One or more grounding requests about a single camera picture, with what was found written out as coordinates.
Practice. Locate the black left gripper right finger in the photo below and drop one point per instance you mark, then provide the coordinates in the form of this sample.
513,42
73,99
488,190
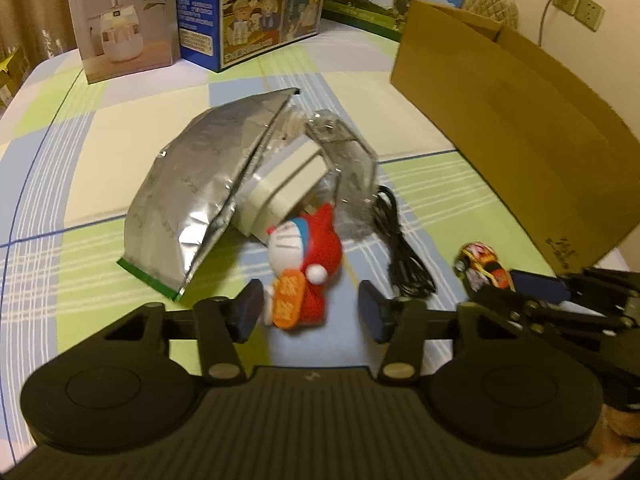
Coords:
399,325

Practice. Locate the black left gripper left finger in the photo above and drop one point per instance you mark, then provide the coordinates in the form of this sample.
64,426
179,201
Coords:
220,323

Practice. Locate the small toy race car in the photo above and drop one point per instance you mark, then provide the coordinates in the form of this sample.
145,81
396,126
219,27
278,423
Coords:
478,265

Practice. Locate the Doraemon red plush toy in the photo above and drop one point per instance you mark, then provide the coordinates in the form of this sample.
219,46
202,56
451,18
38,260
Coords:
304,254

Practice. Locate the silver foil pouch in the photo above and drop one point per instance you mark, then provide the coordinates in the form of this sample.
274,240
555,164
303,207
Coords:
187,199

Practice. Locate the white power adapter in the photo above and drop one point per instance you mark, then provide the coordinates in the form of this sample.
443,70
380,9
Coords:
270,195

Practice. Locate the clear bag with metal rack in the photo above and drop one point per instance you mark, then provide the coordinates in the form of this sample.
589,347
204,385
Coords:
351,181

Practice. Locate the brown cardboard box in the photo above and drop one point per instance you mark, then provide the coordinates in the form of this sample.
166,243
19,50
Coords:
557,155

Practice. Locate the dark blue milk carton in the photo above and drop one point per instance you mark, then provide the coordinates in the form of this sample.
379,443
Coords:
217,34

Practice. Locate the white humidifier box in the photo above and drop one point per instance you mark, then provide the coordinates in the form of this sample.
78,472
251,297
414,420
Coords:
121,37

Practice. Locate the quilted beige chair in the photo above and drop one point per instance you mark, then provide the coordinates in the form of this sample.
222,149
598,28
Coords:
501,11

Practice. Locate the beige curtain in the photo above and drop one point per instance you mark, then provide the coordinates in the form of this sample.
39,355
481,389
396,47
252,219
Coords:
42,29

